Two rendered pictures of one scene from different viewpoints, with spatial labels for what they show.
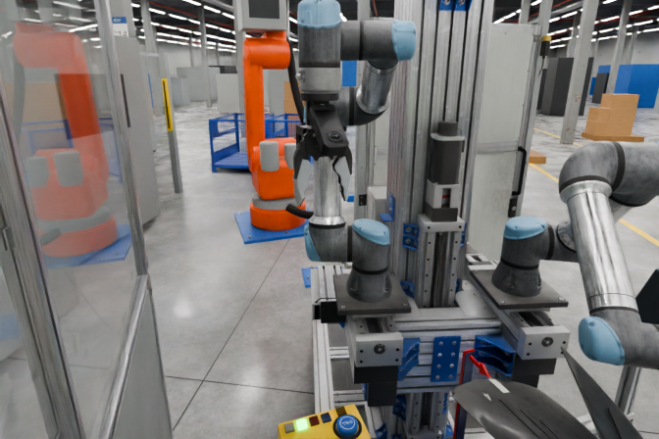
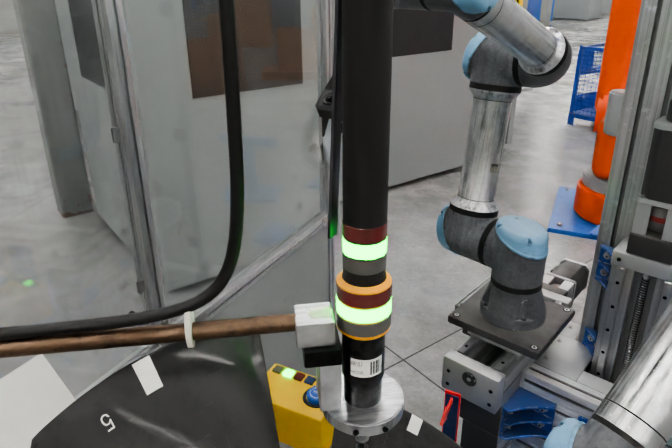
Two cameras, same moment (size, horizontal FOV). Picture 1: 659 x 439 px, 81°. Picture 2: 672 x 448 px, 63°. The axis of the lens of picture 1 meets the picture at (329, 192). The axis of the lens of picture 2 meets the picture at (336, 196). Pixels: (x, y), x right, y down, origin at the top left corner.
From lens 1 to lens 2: 0.64 m
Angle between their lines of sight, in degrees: 43
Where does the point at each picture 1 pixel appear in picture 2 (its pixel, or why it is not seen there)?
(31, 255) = (129, 150)
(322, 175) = (470, 146)
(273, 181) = not seen: hidden behind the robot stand
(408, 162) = (621, 153)
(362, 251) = (494, 255)
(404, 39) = not seen: outside the picture
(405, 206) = (608, 219)
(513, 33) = not seen: outside the picture
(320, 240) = (451, 225)
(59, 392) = (142, 252)
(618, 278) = (644, 390)
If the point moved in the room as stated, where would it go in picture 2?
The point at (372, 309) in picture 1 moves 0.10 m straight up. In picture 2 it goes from (487, 331) to (491, 294)
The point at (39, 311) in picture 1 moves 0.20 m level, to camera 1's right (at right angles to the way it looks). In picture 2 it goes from (132, 190) to (183, 218)
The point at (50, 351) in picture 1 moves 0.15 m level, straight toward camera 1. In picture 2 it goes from (137, 221) to (104, 254)
